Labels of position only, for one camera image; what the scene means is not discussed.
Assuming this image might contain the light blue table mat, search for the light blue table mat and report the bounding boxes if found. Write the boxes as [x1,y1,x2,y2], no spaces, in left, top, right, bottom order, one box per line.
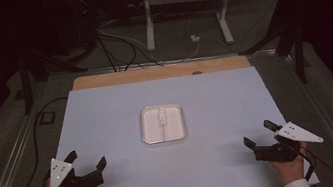
[22,54,321,187]

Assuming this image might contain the white square tray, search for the white square tray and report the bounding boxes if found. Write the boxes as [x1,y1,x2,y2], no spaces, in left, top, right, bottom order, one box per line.
[136,100,189,147]

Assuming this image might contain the white floor cable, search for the white floor cable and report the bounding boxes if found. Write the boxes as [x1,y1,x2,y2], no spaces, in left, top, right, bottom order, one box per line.
[96,13,202,75]

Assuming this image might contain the bundle of black floor cables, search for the bundle of black floor cables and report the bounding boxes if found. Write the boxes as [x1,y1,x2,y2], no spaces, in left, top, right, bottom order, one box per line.
[94,23,164,76]

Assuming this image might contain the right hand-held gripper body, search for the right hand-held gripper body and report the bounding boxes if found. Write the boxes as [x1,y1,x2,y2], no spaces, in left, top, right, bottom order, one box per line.
[250,116,327,168]

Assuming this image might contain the person's right hand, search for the person's right hand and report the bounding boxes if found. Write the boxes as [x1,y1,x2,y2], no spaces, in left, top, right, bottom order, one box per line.
[268,140,314,187]

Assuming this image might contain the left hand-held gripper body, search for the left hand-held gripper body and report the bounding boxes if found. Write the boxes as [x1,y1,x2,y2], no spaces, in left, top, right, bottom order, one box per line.
[44,150,106,187]

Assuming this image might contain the dark equipment rack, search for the dark equipment rack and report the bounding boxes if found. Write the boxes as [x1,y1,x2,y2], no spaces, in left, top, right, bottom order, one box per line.
[47,0,105,59]

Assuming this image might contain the black tripod stand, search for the black tripod stand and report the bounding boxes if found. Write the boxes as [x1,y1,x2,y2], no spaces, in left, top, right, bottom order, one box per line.
[232,10,316,94]
[6,39,93,117]

